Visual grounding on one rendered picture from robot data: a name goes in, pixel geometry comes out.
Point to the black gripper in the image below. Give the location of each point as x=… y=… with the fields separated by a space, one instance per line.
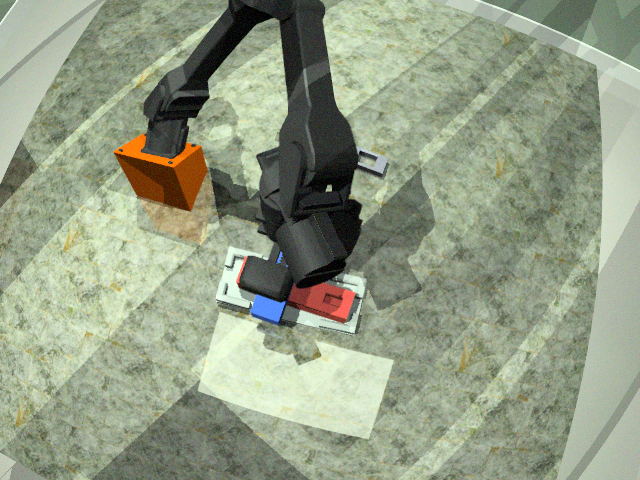
x=266 y=278

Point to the red toy airplane fuselage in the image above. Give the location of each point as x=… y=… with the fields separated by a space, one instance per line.
x=322 y=300

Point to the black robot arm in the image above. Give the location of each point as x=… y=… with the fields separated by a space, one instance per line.
x=319 y=230

